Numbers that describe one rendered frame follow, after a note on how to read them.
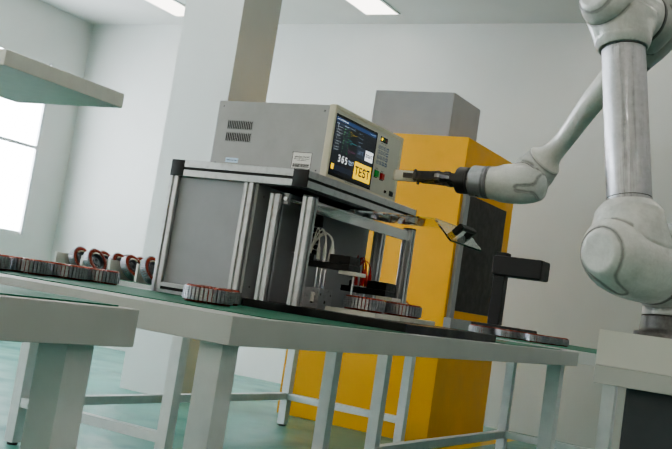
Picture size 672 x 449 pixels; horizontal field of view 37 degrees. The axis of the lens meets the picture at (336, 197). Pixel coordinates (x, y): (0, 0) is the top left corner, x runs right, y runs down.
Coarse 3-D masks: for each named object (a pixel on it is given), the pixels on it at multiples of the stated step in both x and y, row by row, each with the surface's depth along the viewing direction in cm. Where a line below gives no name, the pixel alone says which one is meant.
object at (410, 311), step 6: (390, 306) 281; (396, 306) 280; (402, 306) 281; (408, 306) 280; (414, 306) 282; (384, 312) 284; (390, 312) 281; (396, 312) 280; (402, 312) 280; (408, 312) 281; (414, 312) 281; (420, 312) 283; (414, 318) 282
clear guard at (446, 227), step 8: (368, 216) 298; (376, 216) 294; (384, 216) 290; (392, 216) 286; (400, 216) 282; (408, 216) 279; (416, 216) 278; (408, 224) 304; (416, 224) 300; (424, 224) 296; (432, 224) 292; (440, 224) 275; (448, 224) 283; (448, 232) 276; (464, 232) 292; (456, 240) 277; (464, 240) 284; (472, 240) 293; (472, 248) 287
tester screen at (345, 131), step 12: (336, 132) 270; (348, 132) 276; (360, 132) 282; (336, 144) 271; (348, 144) 276; (360, 144) 283; (372, 144) 289; (336, 156) 271; (348, 156) 277; (348, 168) 278
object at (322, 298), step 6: (306, 288) 269; (312, 288) 268; (318, 288) 268; (306, 294) 269; (318, 294) 267; (324, 294) 270; (330, 294) 273; (306, 300) 269; (318, 300) 267; (324, 300) 270; (330, 300) 273; (306, 306) 268; (312, 306) 268; (318, 306) 268; (324, 306) 271
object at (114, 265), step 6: (60, 252) 425; (54, 258) 423; (60, 258) 425; (66, 258) 428; (108, 264) 409; (114, 264) 411; (138, 264) 401; (114, 270) 411; (120, 270) 414; (138, 270) 401; (120, 276) 414; (138, 276) 401; (138, 282) 402; (144, 282) 405
